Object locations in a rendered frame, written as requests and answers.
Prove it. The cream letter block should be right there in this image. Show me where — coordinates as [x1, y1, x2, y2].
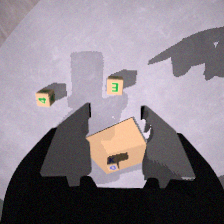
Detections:
[107, 76, 123, 95]
[107, 156, 119, 171]
[35, 89, 55, 107]

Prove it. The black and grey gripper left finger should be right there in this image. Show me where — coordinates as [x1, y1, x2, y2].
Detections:
[0, 102, 92, 224]

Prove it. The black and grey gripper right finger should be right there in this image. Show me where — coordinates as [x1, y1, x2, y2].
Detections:
[141, 105, 224, 224]

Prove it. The peach flat mat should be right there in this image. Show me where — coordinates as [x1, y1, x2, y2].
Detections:
[85, 117, 146, 174]

